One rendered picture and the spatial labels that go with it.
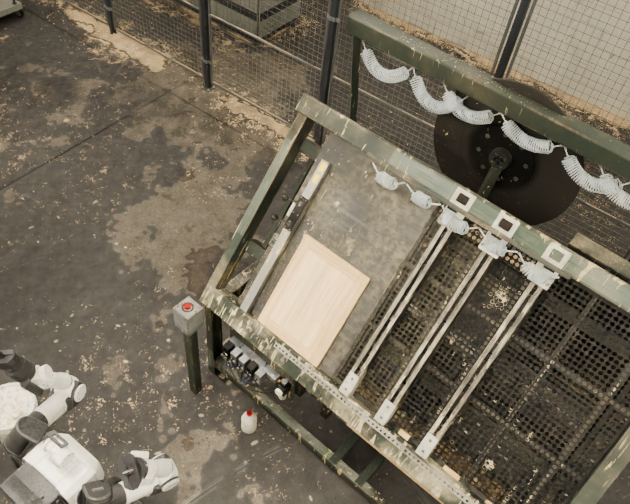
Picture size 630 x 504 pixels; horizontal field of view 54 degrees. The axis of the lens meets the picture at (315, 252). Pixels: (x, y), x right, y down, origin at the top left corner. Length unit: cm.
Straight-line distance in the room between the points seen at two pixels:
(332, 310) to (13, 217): 307
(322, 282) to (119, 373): 172
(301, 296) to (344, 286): 26
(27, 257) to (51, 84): 224
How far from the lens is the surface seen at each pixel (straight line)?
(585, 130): 298
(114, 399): 433
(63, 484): 265
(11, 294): 499
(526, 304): 294
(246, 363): 352
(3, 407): 407
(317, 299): 331
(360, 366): 323
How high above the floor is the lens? 377
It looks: 49 degrees down
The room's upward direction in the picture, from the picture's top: 8 degrees clockwise
